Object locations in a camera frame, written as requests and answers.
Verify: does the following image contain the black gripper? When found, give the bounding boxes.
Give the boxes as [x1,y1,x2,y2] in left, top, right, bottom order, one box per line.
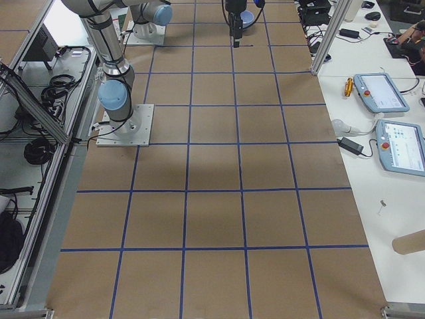
[224,0,247,48]

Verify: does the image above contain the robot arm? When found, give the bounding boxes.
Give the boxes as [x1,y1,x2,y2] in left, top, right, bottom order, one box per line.
[63,0,172,85]
[129,1,173,39]

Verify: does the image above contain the blue bowl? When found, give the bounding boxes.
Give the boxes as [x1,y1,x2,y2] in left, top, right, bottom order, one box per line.
[240,10,254,30]

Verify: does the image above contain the black power brick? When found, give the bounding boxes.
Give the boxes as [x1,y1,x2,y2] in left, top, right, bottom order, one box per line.
[339,29,359,39]

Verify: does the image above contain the gold cylinder tool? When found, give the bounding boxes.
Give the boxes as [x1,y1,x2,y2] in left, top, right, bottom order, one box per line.
[344,78,353,98]

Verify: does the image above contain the white light bulb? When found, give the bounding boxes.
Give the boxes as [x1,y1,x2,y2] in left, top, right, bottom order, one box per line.
[331,119,362,137]

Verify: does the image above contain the far teach pendant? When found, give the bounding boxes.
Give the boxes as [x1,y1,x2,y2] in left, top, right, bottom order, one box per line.
[353,73,410,114]

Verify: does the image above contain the teach pendant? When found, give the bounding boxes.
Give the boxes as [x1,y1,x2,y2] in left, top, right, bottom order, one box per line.
[353,73,410,114]
[375,120,424,177]

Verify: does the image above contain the black power adapter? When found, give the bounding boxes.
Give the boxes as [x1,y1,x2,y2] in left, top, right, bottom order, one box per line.
[337,137,364,156]

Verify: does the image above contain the brown paper table cover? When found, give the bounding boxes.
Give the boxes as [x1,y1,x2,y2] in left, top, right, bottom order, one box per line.
[46,1,384,318]

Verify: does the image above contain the near teach pendant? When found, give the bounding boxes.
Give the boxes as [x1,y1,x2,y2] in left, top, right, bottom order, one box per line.
[375,120,424,177]

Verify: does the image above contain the cardboard tube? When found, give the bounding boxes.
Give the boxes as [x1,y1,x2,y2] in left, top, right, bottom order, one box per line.
[392,229,425,255]

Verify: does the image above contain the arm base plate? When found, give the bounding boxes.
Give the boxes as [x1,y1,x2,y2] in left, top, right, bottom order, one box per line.
[124,20,166,46]
[96,104,154,147]

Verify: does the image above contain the aluminium frame post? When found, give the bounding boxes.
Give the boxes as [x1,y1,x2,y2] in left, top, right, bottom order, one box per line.
[311,0,352,75]

